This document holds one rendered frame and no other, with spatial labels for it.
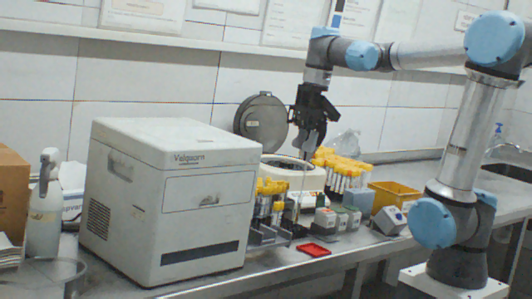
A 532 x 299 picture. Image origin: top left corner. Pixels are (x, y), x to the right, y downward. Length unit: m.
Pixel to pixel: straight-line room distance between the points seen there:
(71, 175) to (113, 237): 0.38
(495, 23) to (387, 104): 1.61
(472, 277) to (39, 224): 0.99
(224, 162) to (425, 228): 0.47
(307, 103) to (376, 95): 1.20
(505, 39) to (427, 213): 0.41
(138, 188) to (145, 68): 0.72
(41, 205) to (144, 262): 0.25
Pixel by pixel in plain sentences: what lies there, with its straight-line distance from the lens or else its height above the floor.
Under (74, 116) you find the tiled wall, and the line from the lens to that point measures 1.92.
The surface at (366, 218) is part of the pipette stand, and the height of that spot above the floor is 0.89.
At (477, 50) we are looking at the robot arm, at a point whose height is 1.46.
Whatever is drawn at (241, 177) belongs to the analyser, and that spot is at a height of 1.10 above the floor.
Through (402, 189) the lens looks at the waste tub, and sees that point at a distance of 2.25.
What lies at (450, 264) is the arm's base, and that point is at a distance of 1.65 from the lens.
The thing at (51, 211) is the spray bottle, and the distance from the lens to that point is 1.45.
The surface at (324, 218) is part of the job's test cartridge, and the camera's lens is 1.83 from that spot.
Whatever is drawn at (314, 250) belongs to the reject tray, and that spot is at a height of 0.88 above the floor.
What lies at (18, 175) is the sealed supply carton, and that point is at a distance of 1.52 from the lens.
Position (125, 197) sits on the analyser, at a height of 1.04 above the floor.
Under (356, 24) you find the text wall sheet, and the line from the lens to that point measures 2.68.
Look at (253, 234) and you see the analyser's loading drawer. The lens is 1.61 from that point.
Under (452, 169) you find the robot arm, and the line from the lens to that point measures 1.49.
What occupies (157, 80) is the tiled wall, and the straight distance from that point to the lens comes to 2.05.
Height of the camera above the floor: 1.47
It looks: 12 degrees down
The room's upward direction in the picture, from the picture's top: 10 degrees clockwise
